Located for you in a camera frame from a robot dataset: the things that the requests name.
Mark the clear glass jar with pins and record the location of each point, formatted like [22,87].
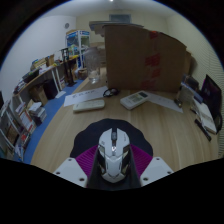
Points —
[92,66]

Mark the large brown cardboard box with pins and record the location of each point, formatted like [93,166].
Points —
[133,60]

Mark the blue book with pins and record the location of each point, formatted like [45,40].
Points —
[197,97]

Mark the black stand rack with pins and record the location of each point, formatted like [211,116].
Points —
[68,68]

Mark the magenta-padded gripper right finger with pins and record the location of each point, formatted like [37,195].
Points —
[156,170]

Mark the black round mouse pad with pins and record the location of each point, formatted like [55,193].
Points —
[88,133]

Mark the white gaming computer mouse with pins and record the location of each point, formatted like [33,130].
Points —
[114,160]

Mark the plain white remote control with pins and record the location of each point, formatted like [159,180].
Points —
[88,105]

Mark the cluttered shelf unit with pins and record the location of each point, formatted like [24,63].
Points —
[20,113]

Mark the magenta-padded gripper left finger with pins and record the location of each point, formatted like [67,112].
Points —
[71,171]

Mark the blue framed display cabinet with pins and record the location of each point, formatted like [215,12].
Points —
[78,40]

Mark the clear plastic container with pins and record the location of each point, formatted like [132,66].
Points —
[187,93]

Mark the wall window vent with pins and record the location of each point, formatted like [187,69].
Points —
[120,18]

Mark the white remote control with buttons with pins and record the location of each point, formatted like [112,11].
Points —
[134,100]

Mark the dark laptop screen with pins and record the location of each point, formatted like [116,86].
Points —
[212,95]

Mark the open white book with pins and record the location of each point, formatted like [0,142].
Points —
[206,116]

